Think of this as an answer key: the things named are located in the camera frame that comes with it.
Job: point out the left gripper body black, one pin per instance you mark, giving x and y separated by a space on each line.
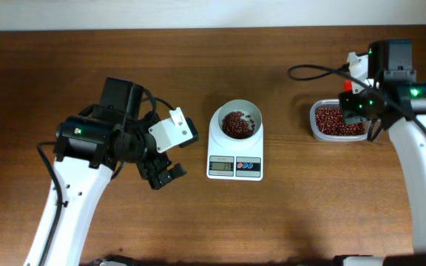
143 150

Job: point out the white round bowl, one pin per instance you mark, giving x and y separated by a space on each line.
244 106

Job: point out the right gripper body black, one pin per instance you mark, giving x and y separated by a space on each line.
356 115

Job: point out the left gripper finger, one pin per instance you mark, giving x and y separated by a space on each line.
157 181
176 171

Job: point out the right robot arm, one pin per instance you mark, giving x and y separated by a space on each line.
384 92

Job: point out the orange measuring scoop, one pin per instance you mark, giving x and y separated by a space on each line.
348 85

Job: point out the clear plastic container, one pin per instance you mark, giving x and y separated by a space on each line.
334 104

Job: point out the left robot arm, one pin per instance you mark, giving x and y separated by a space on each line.
91 148

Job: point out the red beans in bowl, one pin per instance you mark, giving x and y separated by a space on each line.
238 125

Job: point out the red beans in container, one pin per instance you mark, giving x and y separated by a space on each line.
330 121

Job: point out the white digital kitchen scale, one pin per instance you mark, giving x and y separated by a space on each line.
234 159

